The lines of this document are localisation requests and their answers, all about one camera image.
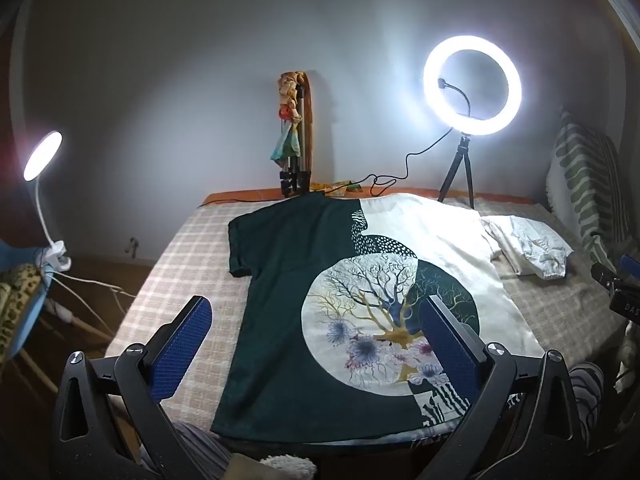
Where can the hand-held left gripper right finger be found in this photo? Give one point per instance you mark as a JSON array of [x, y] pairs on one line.
[[450, 350]]

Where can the beige checked blanket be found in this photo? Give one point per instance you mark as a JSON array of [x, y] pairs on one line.
[[190, 250]]

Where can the leopard print cloth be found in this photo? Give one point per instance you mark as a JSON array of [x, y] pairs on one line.
[[15, 290]]

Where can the white clip desk lamp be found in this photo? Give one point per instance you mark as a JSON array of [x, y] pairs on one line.
[[42, 155]]

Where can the black mini tripod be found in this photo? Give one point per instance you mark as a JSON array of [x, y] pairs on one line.
[[462, 150]]

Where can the folded silver and black tripod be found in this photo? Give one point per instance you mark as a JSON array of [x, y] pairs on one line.
[[292, 180]]

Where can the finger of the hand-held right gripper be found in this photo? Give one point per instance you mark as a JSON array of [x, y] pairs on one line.
[[607, 272]]

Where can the black gooseneck phone holder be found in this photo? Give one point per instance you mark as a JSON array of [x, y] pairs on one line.
[[462, 95]]

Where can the person's striped pants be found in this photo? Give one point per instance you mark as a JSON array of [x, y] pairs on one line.
[[587, 395]]

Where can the white fluffy cloth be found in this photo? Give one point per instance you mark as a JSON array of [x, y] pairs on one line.
[[287, 467]]

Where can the white power strip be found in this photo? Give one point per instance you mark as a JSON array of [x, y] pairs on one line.
[[60, 309]]

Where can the green and white printed T-shirt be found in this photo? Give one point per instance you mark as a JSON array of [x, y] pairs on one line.
[[280, 285]]

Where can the blue chair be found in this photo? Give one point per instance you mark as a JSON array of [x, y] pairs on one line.
[[37, 305]]

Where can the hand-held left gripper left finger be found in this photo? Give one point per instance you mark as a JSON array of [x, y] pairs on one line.
[[185, 345]]

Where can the white folded garment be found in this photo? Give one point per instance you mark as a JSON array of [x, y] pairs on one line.
[[530, 245]]

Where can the yellow and green cloth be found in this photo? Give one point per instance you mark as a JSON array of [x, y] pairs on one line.
[[345, 187]]

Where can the green striped pillow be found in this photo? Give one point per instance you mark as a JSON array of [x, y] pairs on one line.
[[580, 175]]

